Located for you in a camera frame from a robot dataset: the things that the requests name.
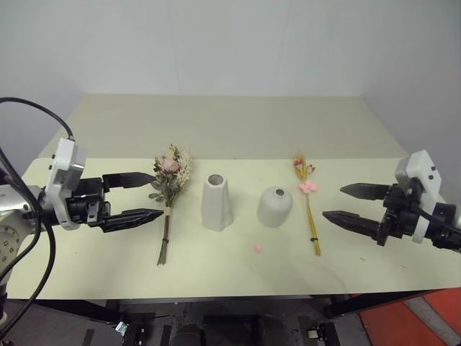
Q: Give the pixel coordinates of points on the short round white vase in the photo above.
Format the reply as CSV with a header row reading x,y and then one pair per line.
x,y
274,209

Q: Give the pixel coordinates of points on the dried pink rose bouquet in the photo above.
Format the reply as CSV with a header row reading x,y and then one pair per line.
x,y
168,176

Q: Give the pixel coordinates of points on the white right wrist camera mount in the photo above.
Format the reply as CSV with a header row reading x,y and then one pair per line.
x,y
419,169

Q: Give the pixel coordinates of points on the black table frame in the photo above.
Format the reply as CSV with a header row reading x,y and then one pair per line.
x,y
360,301

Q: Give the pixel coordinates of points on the tall white faceted vase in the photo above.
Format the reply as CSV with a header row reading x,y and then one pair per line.
x,y
217,205

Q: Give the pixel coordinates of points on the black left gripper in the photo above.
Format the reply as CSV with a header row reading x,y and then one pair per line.
x,y
88,198

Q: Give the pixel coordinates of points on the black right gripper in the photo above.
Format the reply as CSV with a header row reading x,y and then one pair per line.
x,y
399,212

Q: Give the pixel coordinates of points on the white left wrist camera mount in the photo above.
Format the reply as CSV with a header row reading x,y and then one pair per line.
x,y
65,162

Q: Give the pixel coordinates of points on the small pink petal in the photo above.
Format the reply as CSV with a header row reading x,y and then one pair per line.
x,y
258,248

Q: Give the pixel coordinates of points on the yellow stemmed pink flower bunch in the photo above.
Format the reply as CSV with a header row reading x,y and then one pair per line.
x,y
309,205

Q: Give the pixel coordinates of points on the dark rounded shape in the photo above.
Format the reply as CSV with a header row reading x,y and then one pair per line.
x,y
188,335

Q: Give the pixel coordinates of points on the red floor mat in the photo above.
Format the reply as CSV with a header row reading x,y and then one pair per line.
x,y
425,320

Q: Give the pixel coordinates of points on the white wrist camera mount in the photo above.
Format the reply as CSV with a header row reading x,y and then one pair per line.
x,y
65,162
419,169

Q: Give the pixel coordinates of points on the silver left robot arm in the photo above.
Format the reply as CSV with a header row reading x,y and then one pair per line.
x,y
14,205

